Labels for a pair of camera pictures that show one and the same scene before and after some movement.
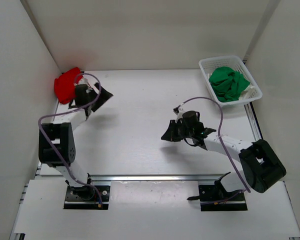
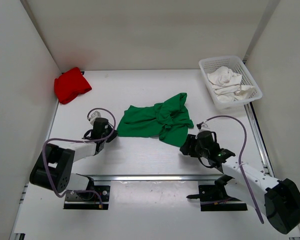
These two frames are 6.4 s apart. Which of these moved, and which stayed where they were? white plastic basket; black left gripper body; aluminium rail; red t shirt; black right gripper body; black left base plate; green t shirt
Moved: black left gripper body; green t shirt; black right gripper body
Stayed: red t shirt; white plastic basket; aluminium rail; black left base plate
